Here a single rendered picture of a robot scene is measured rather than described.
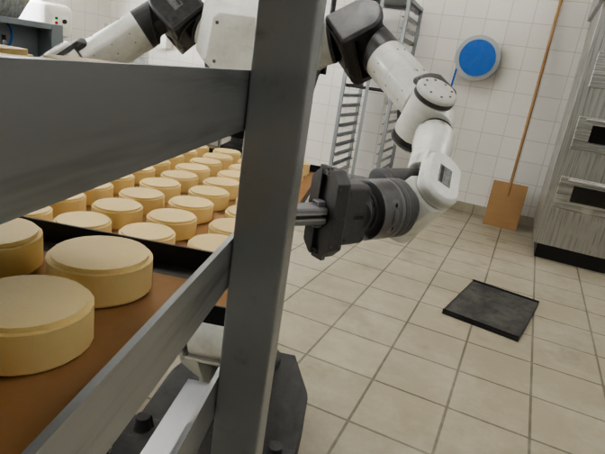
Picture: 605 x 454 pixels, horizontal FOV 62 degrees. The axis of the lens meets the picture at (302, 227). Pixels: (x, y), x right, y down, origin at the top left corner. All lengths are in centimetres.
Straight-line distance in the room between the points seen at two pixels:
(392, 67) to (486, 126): 417
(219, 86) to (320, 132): 541
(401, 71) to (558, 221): 333
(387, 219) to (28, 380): 55
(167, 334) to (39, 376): 5
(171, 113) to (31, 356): 10
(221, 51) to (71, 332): 98
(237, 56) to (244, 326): 89
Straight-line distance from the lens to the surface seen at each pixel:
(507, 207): 501
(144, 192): 60
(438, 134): 92
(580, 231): 430
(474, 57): 509
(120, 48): 126
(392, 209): 70
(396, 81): 105
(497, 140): 522
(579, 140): 417
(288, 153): 26
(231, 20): 114
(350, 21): 116
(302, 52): 26
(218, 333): 117
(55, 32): 233
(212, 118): 22
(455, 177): 81
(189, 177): 69
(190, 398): 35
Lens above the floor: 116
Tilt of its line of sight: 18 degrees down
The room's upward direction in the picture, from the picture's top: 8 degrees clockwise
